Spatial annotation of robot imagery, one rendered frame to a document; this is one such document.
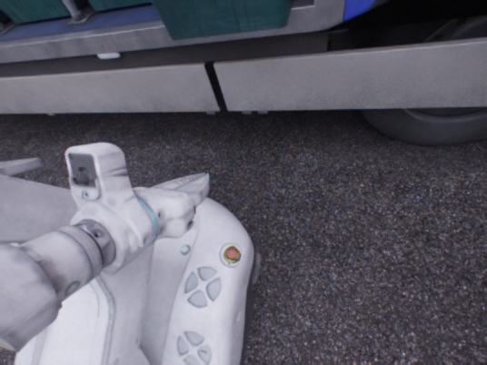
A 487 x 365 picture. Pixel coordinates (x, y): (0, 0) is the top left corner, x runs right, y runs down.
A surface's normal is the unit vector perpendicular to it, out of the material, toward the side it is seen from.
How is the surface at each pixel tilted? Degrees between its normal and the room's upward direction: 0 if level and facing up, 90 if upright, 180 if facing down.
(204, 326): 38
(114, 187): 82
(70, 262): 69
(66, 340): 23
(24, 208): 90
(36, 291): 75
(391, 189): 0
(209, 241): 1
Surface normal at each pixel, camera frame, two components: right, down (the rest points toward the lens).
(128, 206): 0.82, -0.40
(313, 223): -0.21, -0.54
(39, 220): 0.95, 0.10
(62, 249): 0.60, -0.68
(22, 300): 0.91, -0.19
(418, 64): -0.22, 0.84
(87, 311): -0.29, -0.18
